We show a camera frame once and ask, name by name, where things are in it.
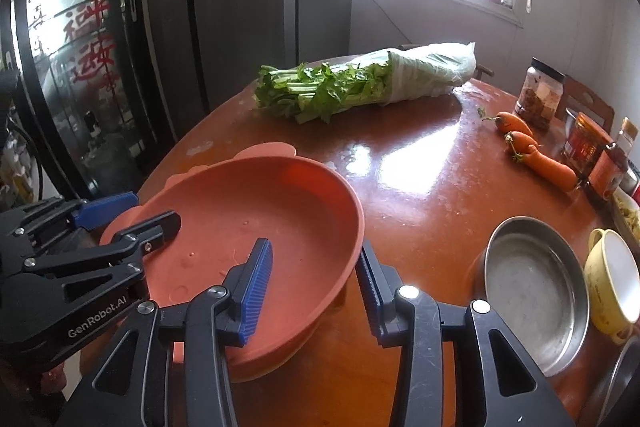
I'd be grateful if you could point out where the red jar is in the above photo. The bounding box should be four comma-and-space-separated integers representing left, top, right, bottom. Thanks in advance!
562, 112, 613, 178

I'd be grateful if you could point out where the yellow cap bottle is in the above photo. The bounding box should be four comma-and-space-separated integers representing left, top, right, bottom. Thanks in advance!
615, 117, 640, 158

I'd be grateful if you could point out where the dish of cooked food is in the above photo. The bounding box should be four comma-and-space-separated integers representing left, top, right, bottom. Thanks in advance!
612, 187, 640, 253

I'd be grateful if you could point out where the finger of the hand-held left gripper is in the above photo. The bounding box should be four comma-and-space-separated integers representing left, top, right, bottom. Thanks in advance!
0, 191, 140, 258
22, 209, 182, 289

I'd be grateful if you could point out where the small carrot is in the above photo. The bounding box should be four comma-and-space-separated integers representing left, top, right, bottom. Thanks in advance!
479, 108, 534, 138

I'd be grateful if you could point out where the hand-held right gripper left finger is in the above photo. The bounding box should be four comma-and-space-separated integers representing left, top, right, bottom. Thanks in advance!
52, 237, 275, 427

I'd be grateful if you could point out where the stainless steel plate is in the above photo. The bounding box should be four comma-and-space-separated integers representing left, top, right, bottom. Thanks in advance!
482, 217, 591, 378

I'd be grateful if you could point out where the forked carrot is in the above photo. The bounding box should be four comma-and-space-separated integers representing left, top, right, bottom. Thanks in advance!
504, 132, 579, 192

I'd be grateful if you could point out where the black lid pickle jar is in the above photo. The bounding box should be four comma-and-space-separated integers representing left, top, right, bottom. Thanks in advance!
514, 58, 566, 130

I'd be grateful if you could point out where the black glass door cabinet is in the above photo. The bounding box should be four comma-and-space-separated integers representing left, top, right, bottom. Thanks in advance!
0, 0, 161, 202

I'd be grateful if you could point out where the orange plastic basin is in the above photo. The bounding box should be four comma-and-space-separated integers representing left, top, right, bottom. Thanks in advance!
100, 144, 368, 383

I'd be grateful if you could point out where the clear plastic bag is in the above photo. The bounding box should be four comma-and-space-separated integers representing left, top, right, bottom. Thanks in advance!
385, 42, 477, 105

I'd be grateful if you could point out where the celery bunch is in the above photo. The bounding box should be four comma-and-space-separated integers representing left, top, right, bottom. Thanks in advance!
254, 47, 468, 125

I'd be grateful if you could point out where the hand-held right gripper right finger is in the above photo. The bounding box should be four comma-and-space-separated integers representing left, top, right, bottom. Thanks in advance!
356, 238, 576, 427

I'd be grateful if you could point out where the large steel basin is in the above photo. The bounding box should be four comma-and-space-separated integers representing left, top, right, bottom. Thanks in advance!
580, 332, 640, 427

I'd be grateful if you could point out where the yellow two-handled cup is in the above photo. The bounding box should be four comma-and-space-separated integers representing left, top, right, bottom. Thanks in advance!
584, 228, 640, 339

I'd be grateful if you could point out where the stainless steel refrigerator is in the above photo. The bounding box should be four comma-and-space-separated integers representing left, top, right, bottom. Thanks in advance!
125, 0, 353, 148

